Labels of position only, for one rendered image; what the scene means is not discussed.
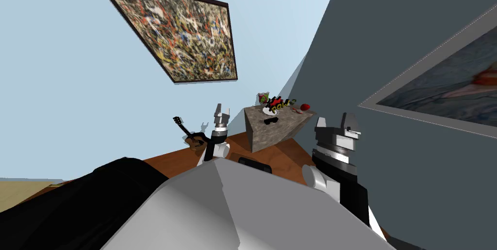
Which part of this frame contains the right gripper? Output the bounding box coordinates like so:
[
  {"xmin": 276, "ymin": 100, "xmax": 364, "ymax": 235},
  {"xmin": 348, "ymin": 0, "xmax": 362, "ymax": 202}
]
[{"xmin": 314, "ymin": 112, "xmax": 362, "ymax": 153}]

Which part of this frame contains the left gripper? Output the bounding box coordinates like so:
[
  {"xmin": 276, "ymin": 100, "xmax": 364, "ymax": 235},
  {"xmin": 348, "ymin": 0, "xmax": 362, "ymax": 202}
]
[{"xmin": 213, "ymin": 103, "xmax": 231, "ymax": 128}]

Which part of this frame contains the brown acoustic guitar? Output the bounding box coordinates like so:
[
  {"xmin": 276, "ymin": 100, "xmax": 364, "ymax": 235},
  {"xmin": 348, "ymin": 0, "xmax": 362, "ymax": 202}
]
[{"xmin": 172, "ymin": 116, "xmax": 211, "ymax": 153}]

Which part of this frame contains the grey stone side table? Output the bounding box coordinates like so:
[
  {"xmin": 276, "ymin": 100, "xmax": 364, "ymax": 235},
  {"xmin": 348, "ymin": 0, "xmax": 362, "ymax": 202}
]
[{"xmin": 243, "ymin": 91, "xmax": 317, "ymax": 154}]

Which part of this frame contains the dark-framed splatter painting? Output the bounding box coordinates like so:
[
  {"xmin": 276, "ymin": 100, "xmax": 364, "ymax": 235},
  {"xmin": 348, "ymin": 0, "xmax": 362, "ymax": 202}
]
[{"xmin": 88, "ymin": 0, "xmax": 239, "ymax": 85}]

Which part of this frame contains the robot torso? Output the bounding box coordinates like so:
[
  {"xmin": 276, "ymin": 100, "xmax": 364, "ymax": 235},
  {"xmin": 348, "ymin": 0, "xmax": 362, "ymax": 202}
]
[{"xmin": 100, "ymin": 156, "xmax": 398, "ymax": 250}]

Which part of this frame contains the grey-framed blue picture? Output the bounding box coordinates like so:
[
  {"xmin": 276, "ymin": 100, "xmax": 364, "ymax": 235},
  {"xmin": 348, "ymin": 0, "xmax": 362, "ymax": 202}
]
[{"xmin": 359, "ymin": 4, "xmax": 497, "ymax": 139}]

